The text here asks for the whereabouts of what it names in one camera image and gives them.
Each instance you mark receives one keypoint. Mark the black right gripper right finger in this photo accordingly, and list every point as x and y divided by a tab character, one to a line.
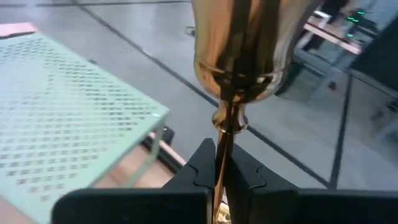
280	205

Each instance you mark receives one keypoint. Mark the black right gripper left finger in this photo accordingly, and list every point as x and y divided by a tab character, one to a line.
174	205

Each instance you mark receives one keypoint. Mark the gold candlestick holder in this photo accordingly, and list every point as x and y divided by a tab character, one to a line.
236	46

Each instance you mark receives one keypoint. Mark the mint green perforated metal stand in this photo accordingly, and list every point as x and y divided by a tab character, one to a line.
62	109

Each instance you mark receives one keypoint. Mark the wooden desk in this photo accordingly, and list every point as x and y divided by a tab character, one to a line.
332	37

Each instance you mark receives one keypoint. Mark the device with green lights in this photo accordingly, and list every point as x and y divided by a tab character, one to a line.
354	21

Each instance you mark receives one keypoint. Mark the black aluminium table frame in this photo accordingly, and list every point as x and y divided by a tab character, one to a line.
164	155

